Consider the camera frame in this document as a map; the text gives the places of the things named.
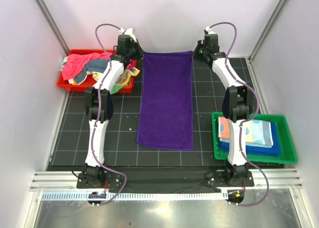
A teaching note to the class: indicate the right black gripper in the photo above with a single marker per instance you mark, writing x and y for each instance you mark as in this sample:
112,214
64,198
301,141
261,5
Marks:
195,54

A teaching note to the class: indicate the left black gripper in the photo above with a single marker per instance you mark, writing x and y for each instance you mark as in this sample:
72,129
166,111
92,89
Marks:
140,53

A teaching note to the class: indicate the purple towel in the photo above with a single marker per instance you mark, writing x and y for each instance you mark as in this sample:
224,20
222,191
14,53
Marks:
166,113

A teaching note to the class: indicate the pastel patterned towel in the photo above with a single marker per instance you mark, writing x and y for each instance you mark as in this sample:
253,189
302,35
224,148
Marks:
258,132

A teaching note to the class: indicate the blue towel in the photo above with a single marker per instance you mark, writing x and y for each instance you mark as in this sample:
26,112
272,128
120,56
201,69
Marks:
274,151

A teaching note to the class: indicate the pink towel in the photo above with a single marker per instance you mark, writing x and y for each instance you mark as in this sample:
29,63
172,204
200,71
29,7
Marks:
76,67

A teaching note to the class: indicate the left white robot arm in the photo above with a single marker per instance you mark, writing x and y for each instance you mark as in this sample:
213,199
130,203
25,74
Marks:
99,110

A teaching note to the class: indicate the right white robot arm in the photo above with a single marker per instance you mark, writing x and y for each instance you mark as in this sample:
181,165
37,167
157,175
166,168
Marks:
237,105

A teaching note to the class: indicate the yellow patterned towel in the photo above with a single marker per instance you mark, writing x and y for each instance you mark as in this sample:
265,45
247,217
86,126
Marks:
124,77

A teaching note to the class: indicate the green towel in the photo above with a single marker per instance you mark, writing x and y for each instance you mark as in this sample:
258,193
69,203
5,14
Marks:
116,89

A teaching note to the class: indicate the red plastic bin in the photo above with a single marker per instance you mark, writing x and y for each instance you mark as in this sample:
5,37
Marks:
89,82

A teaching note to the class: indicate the black grid mat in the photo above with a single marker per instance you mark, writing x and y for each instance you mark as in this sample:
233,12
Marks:
121,147

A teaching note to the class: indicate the green plastic bin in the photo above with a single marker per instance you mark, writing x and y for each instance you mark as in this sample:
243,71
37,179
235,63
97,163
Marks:
288,153

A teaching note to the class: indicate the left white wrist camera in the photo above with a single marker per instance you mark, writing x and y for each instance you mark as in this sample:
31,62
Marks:
128,32

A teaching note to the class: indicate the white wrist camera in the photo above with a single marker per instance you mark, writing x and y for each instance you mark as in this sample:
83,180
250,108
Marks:
128,32
209,31

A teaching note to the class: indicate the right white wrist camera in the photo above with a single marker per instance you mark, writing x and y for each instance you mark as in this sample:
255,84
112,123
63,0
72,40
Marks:
209,31

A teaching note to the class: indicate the right aluminium frame post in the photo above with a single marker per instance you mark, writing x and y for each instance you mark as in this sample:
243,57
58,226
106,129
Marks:
267,29

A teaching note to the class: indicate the aluminium frame post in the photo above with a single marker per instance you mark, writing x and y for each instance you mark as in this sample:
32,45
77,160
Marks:
52,24
267,29

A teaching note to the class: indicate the left aluminium frame post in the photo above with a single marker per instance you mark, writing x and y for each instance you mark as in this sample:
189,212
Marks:
52,24

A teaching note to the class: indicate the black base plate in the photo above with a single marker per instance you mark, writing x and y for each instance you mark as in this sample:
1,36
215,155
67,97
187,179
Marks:
163,180

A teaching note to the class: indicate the aluminium front rail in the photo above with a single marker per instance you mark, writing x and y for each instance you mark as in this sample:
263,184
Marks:
277,178

